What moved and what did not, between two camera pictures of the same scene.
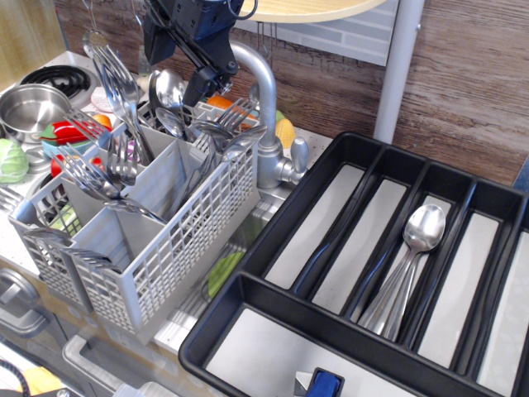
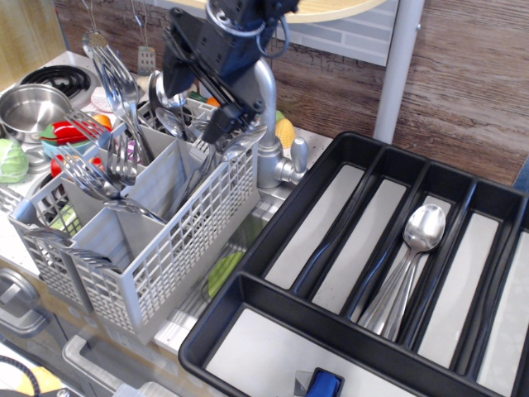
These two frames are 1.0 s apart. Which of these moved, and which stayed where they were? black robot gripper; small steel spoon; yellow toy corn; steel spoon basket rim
Moved: black robot gripper
Stayed: steel spoon basket rim; yellow toy corn; small steel spoon
